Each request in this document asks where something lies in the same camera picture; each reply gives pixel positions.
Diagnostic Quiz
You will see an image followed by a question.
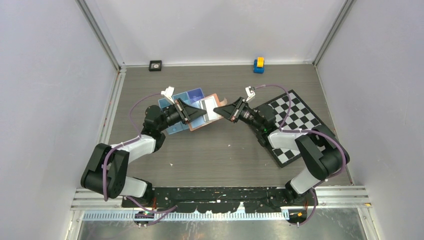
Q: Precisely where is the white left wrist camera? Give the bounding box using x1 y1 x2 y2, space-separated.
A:
160 86 175 105

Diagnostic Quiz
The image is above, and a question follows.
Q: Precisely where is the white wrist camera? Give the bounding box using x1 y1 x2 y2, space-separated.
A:
245 86 256 103
160 86 175 105

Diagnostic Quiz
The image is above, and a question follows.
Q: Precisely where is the black white chessboard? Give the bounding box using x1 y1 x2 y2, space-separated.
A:
259 89 325 168

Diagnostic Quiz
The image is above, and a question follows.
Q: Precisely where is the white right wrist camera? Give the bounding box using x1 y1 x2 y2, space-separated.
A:
245 86 256 103

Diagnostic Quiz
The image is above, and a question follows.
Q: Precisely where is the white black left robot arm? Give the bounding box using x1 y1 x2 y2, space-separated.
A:
80 98 207 207

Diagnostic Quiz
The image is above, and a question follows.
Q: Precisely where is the blue purple drawer organizer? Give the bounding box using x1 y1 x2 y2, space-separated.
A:
158 86 207 135

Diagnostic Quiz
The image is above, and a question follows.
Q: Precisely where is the orange leather card holder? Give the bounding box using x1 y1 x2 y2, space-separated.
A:
188 93 228 131

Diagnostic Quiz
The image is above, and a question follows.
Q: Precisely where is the white striped card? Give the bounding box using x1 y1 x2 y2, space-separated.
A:
199 97 220 122

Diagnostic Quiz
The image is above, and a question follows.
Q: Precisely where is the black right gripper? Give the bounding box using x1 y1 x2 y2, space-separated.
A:
213 97 264 132

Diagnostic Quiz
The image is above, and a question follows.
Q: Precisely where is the blue yellow toy block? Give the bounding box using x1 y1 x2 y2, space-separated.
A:
253 57 265 74

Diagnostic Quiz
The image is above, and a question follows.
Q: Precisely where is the small black square box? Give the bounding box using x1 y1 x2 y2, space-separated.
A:
148 60 163 72

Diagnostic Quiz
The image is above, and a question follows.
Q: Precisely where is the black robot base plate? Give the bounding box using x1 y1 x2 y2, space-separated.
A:
138 186 315 214

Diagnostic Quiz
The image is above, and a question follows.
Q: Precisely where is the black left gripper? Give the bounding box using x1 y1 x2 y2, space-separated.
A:
158 98 207 132

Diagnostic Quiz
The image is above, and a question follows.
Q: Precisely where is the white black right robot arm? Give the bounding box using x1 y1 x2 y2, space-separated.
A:
213 97 350 205

